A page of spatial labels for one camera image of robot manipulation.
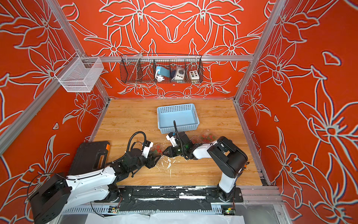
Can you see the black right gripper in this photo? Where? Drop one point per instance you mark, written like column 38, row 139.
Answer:
column 170, row 150

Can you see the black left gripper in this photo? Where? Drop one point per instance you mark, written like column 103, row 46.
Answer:
column 151, row 163

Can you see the light blue perforated plastic basket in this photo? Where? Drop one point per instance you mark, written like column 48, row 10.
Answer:
column 185, row 116

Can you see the clear plastic clamshell container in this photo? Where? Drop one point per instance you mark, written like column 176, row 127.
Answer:
column 201, row 137

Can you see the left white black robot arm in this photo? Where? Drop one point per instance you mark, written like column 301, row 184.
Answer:
column 91, row 179

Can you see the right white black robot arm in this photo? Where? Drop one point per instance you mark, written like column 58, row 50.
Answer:
column 230, row 159

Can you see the blue white device in basket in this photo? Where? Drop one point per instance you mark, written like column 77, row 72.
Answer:
column 161, row 73

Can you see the white button box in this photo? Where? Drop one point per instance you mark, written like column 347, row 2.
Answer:
column 194, row 76

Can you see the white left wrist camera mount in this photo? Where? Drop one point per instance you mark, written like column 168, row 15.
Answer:
column 146, row 148

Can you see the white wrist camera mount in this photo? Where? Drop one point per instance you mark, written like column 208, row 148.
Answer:
column 171, row 137
column 146, row 148

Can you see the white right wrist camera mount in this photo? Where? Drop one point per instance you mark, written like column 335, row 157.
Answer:
column 171, row 137

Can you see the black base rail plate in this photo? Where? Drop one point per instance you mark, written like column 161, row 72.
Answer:
column 172, row 199

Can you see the black wire wall basket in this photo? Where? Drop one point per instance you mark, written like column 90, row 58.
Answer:
column 140, row 69

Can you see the clear acrylic wall box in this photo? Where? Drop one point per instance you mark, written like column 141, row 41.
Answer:
column 79, row 76

